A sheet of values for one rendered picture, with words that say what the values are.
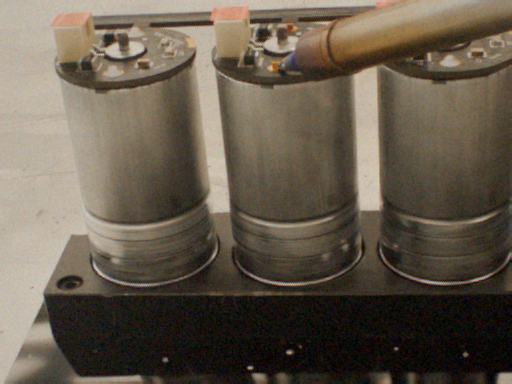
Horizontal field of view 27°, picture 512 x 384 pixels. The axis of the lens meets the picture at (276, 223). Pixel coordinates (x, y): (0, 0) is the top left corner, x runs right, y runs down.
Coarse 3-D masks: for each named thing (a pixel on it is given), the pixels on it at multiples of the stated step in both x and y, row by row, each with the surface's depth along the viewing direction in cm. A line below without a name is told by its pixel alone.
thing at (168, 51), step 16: (112, 32) 19; (128, 32) 20; (160, 32) 19; (176, 32) 19; (160, 48) 19; (176, 48) 19; (192, 48) 19; (64, 64) 18; (80, 64) 18; (96, 64) 18; (112, 64) 18; (128, 64) 18; (144, 64) 18; (160, 64) 18; (176, 64) 18; (80, 80) 18; (96, 80) 18; (112, 80) 18; (128, 80) 18; (144, 80) 18
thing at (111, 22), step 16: (96, 16) 20; (112, 16) 20; (128, 16) 20; (144, 16) 20; (160, 16) 20; (176, 16) 20; (192, 16) 20; (208, 16) 20; (256, 16) 20; (272, 16) 20; (288, 16) 20; (304, 16) 20; (320, 16) 20; (336, 16) 20
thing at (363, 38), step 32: (416, 0) 14; (448, 0) 13; (480, 0) 13; (320, 32) 16; (352, 32) 15; (384, 32) 15; (416, 32) 14; (448, 32) 14; (480, 32) 13; (320, 64) 16; (352, 64) 15
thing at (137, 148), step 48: (144, 48) 19; (96, 96) 18; (144, 96) 18; (192, 96) 19; (96, 144) 18; (144, 144) 18; (192, 144) 19; (96, 192) 19; (144, 192) 19; (192, 192) 19; (96, 240) 20; (144, 240) 19; (192, 240) 20
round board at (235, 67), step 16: (256, 32) 19; (272, 32) 19; (304, 32) 19; (224, 64) 18; (240, 64) 18; (256, 64) 18; (272, 64) 18; (256, 80) 17; (272, 80) 17; (288, 80) 17
